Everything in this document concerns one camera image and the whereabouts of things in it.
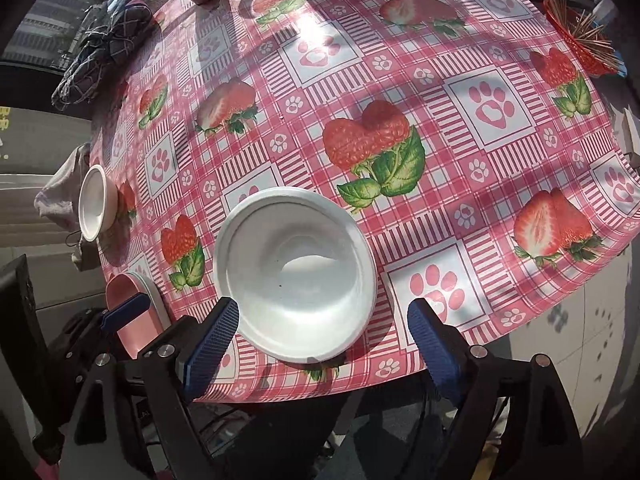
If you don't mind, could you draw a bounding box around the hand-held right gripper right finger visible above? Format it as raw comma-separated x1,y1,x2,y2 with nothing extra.
407,297,586,480

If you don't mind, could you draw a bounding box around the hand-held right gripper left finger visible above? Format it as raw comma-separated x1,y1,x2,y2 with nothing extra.
60,296,241,480

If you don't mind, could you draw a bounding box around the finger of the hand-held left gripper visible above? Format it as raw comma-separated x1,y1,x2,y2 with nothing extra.
99,293,152,334

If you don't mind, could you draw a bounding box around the pink plate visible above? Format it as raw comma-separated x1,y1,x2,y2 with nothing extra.
105,272,166,357

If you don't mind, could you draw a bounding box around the large white bowl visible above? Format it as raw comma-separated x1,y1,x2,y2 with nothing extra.
212,186,377,365

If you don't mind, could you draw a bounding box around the medium white bowl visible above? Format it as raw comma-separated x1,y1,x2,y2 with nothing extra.
220,191,373,352

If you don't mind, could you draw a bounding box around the small white bowl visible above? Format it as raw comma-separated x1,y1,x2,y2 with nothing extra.
77,164,119,242

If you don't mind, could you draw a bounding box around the beige cloth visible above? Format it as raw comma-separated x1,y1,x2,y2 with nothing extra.
34,142,93,272

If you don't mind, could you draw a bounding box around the dark plaid cloth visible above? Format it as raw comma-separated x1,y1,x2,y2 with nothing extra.
52,0,153,111

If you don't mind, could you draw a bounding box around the strawberry print pink tablecloth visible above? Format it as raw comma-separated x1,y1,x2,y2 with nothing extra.
90,0,640,404

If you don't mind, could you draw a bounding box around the red basket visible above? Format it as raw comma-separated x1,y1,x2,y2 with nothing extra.
540,0,623,79

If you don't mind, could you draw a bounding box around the bunch of toothpicks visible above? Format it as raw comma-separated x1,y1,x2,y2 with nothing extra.
542,0,623,68

